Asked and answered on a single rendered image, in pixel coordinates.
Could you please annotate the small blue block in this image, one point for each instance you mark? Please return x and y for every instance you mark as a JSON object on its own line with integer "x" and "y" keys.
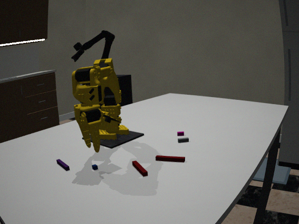
{"x": 95, "y": 167}

